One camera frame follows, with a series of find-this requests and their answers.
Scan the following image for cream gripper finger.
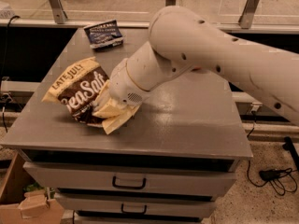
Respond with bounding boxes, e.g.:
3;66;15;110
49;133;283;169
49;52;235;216
102;105;139;134
93;81;125;119

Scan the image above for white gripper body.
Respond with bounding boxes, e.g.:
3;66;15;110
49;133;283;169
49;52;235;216
109;59;150;106

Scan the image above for brown sea salt chip bag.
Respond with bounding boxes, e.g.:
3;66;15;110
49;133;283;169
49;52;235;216
42;57;108;127

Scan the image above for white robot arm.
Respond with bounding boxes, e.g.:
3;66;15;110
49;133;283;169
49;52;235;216
93;6;299;133

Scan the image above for blue chip bag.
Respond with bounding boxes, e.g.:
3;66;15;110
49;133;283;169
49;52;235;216
84;20;123;49

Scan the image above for grey drawer cabinet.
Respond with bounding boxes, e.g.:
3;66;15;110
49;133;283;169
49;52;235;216
3;30;252;224

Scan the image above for top grey drawer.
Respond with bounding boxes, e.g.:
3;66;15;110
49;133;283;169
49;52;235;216
23;161;235;197

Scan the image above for grey drawer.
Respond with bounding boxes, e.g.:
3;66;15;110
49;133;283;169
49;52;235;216
23;161;235;197
55;193;216;218

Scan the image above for cardboard box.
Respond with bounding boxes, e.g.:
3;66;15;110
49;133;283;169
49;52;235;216
0;153;64;224

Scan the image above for black top drawer handle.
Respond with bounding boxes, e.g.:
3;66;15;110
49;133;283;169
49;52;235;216
112;176;147;190

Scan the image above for black drawer handle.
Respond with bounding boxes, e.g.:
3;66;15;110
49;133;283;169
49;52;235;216
112;176;147;190
121;203;148;215

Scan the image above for left metal bracket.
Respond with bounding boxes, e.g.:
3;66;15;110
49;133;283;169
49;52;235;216
49;0;67;24

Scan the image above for black cable on left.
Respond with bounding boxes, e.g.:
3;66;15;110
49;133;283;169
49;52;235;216
0;15;21;134

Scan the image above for right metal bracket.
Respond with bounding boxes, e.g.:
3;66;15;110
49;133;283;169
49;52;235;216
238;0;260;29

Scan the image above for black power adapter with cable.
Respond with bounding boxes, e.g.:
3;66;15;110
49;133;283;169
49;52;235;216
246;161;298;196

